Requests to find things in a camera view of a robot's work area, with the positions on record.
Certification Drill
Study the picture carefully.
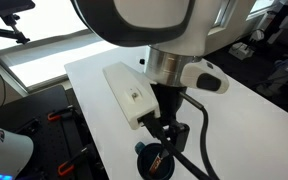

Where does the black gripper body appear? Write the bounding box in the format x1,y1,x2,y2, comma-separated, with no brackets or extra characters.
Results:
151,83,189,129

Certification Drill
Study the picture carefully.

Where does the orange dry-erase marker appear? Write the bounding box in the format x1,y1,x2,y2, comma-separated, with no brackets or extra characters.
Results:
148,154,165,175

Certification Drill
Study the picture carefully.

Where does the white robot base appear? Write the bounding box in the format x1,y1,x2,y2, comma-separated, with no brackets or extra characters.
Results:
0,119,35,180

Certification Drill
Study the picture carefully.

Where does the dark blue ceramic mug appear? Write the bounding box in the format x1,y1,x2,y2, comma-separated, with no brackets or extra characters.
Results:
134,141,177,180

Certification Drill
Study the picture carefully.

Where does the small white floor device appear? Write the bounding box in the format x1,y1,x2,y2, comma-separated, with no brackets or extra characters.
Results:
229,41,256,61

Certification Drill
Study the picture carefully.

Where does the grey background machine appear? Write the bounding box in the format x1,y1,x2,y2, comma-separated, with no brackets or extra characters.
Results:
257,49,288,98

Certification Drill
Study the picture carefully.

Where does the black perforated mounting table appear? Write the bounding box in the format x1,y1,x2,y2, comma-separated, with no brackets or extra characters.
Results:
0,83,110,180

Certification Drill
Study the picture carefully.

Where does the black white background robot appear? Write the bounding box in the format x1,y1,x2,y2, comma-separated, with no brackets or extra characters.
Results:
265,0,288,44

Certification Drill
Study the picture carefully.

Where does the thick black camera cable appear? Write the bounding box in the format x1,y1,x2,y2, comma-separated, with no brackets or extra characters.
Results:
139,112,215,180

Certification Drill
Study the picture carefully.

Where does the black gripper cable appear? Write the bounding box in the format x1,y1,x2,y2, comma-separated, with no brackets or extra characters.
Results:
179,91,220,180

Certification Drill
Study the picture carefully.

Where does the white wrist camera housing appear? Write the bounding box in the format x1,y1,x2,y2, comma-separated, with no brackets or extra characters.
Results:
102,61,162,131

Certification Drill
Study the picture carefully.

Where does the orange-handled black clamp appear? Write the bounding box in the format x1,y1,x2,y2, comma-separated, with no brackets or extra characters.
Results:
57,146,92,177
47,104,78,123

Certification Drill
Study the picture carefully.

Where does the white window frame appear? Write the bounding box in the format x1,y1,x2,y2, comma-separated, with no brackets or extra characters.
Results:
0,0,278,92

